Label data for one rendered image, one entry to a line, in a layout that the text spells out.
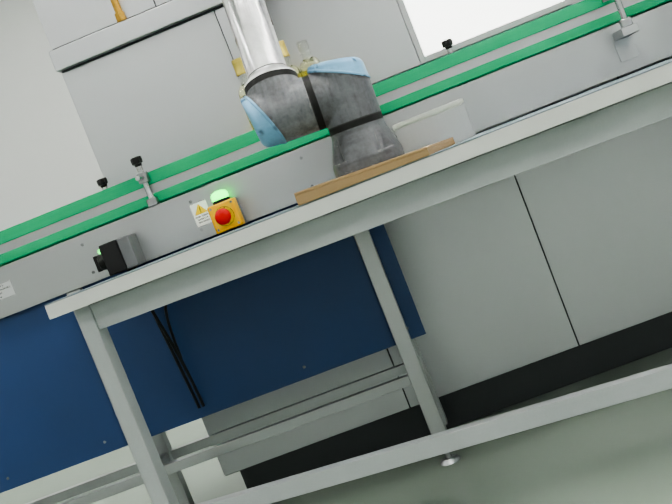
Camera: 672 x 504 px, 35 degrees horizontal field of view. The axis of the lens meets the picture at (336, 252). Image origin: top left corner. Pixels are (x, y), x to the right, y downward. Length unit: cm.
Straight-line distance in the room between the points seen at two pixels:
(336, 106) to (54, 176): 417
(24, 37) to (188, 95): 337
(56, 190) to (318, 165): 371
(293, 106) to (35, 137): 418
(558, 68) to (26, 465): 171
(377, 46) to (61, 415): 129
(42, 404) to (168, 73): 96
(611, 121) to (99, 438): 154
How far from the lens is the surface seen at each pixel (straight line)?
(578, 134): 206
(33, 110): 623
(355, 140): 213
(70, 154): 616
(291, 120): 214
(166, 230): 268
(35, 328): 283
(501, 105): 271
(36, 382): 286
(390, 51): 289
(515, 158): 207
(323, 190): 211
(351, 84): 214
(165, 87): 299
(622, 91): 201
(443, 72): 273
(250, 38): 222
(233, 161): 266
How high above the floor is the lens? 77
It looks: 3 degrees down
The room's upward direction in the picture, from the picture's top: 21 degrees counter-clockwise
